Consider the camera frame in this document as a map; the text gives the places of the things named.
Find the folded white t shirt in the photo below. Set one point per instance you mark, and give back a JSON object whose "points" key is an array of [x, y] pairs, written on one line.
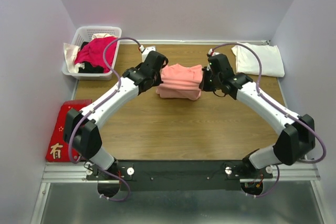
{"points": [[270, 58]]}

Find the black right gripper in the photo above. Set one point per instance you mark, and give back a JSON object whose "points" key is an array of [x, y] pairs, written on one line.
{"points": [[204, 85]]}

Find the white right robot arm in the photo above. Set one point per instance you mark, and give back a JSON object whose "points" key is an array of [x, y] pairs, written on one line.
{"points": [[295, 137]]}

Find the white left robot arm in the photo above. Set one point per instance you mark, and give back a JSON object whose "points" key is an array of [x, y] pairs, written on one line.
{"points": [[81, 130]]}

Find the black garment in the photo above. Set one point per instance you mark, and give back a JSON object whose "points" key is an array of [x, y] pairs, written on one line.
{"points": [[90, 58]]}

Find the magenta t shirt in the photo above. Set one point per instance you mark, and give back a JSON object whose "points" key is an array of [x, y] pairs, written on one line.
{"points": [[102, 42]]}

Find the salmon pink t shirt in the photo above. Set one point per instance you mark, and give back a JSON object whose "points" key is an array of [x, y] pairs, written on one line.
{"points": [[180, 82]]}

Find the white plastic laundry basket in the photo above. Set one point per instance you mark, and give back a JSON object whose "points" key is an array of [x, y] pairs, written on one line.
{"points": [[84, 34]]}

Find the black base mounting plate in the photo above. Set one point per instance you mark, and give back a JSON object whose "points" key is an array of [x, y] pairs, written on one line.
{"points": [[164, 175]]}

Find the cream white garment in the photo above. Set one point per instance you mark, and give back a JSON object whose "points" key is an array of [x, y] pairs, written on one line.
{"points": [[70, 53]]}

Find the red printed cloth bag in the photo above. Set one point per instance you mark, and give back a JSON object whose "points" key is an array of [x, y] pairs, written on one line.
{"points": [[57, 151]]}

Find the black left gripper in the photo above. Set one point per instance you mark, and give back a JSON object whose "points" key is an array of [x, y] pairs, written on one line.
{"points": [[158, 80]]}

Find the aluminium frame rail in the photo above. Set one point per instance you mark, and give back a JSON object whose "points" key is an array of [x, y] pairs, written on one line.
{"points": [[67, 197]]}

